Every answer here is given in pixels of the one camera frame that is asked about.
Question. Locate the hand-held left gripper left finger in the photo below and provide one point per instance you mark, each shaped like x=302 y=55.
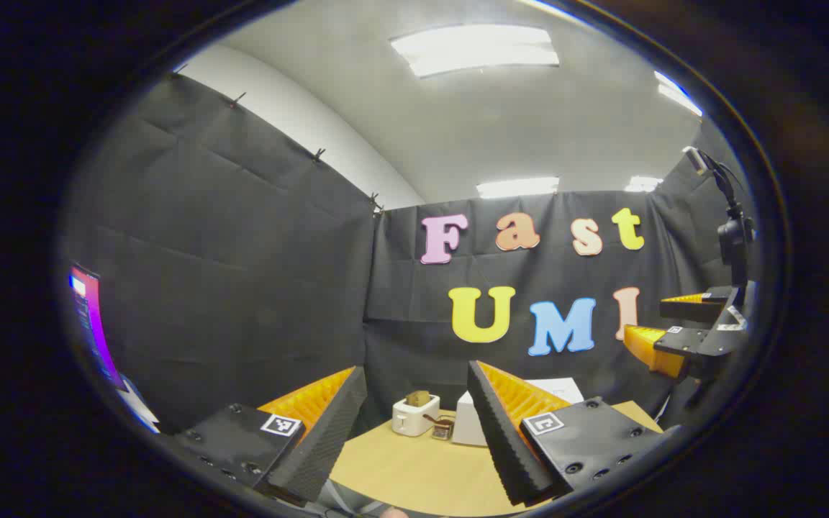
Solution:
x=314 y=446

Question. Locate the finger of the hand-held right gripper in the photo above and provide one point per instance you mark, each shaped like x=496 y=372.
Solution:
x=677 y=342
x=695 y=309

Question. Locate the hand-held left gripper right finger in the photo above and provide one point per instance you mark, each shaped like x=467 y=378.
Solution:
x=504 y=446

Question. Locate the white microwave oven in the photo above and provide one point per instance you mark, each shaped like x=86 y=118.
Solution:
x=466 y=424

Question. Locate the brown utensil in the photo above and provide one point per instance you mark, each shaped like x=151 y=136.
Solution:
x=435 y=419

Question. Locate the white toaster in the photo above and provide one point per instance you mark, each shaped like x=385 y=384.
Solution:
x=411 y=419

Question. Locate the brown toast slice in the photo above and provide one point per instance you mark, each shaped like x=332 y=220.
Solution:
x=418 y=398

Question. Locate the black backdrop cloth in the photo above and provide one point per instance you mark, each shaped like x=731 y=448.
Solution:
x=242 y=273

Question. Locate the computer monitor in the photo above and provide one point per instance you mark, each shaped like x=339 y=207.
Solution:
x=91 y=324

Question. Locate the large ceiling light panel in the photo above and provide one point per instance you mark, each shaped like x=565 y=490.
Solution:
x=476 y=50

